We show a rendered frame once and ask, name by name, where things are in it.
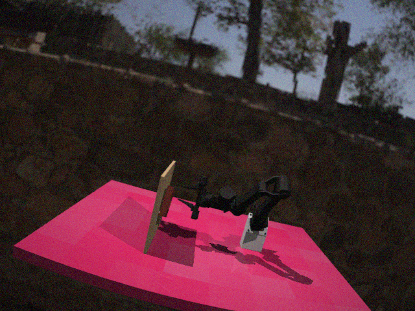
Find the dark red picture frame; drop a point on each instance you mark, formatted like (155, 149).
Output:
(166, 201)

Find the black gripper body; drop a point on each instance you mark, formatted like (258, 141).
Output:
(208, 200)

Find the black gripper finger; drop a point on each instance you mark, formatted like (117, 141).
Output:
(190, 205)
(191, 186)

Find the tan flat board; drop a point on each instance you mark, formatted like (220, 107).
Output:
(156, 218)

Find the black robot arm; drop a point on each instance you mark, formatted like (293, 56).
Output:
(228, 200)

